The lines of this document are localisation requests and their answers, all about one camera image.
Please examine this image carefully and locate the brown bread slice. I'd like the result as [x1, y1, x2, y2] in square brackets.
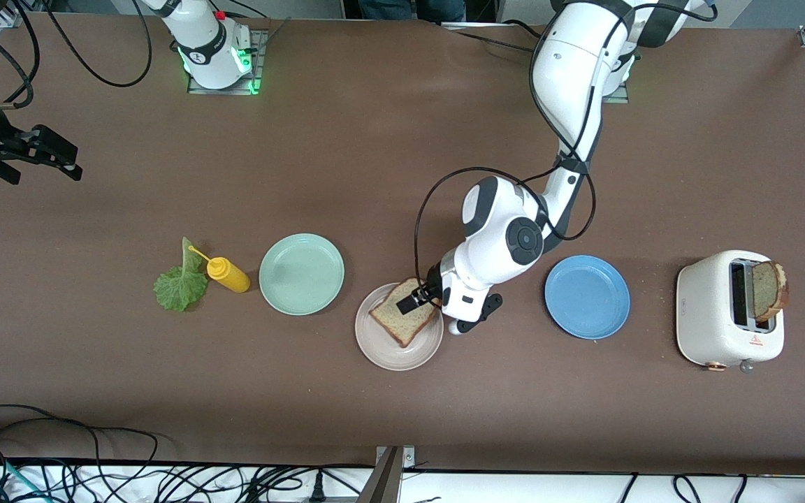
[752, 261, 789, 323]
[369, 278, 440, 349]

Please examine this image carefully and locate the yellow mustard squeeze bottle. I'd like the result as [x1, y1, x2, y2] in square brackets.
[188, 245, 251, 294]

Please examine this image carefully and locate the green lettuce leaf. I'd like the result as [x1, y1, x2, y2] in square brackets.
[153, 237, 209, 312]

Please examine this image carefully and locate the beige plate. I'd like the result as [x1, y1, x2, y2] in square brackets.
[355, 282, 444, 372]

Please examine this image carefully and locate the mint green plate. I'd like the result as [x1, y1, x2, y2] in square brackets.
[259, 233, 345, 316]

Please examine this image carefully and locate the blue plate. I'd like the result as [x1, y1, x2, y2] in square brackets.
[544, 255, 631, 341]

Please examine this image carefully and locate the white two-slot toaster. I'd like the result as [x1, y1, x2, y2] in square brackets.
[676, 250, 785, 372]

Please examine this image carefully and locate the person in blue jeans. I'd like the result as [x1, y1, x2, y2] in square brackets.
[359, 0, 466, 22]

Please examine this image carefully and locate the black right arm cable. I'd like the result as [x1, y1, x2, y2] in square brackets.
[0, 0, 153, 110]

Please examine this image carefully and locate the grey metal table bracket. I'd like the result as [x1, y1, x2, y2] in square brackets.
[357, 445, 417, 503]

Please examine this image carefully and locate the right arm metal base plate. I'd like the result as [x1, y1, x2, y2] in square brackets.
[187, 29, 264, 95]

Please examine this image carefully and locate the black braided base cable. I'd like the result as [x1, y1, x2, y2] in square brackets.
[455, 29, 537, 54]

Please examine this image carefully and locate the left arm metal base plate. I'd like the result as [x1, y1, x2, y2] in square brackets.
[602, 70, 630, 104]

